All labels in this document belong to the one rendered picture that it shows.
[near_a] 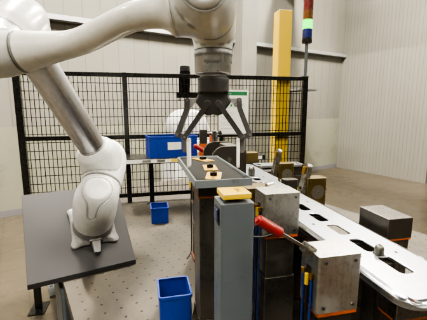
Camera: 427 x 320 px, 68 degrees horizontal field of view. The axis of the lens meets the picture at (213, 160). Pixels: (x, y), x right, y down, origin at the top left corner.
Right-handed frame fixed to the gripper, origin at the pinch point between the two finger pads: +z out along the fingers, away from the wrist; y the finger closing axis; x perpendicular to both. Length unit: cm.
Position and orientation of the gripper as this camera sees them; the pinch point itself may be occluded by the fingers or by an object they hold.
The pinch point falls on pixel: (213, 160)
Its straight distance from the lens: 79.0
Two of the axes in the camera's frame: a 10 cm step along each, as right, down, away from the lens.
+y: 10.0, 0.1, -0.5
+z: 0.0, 9.9, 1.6
